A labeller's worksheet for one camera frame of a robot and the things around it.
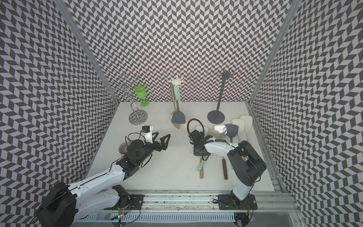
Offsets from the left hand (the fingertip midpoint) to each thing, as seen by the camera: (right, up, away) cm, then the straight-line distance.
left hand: (164, 135), depth 79 cm
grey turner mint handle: (+7, +11, +12) cm, 17 cm away
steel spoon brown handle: (+35, -21, +3) cm, 41 cm away
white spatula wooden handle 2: (+58, +4, +24) cm, 62 cm away
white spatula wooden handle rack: (+21, -21, +2) cm, 30 cm away
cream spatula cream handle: (+5, +18, +7) cm, 20 cm away
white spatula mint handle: (+22, -12, -2) cm, 26 cm away
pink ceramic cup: (-26, -8, +5) cm, 27 cm away
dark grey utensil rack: (+35, +10, +29) cm, 46 cm away
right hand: (+22, -14, +12) cm, 29 cm away
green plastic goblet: (-23, +30, +28) cm, 47 cm away
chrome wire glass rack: (-26, +10, +30) cm, 41 cm away
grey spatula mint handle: (+44, +1, +18) cm, 47 cm away
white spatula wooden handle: (+52, +6, +23) cm, 57 cm away
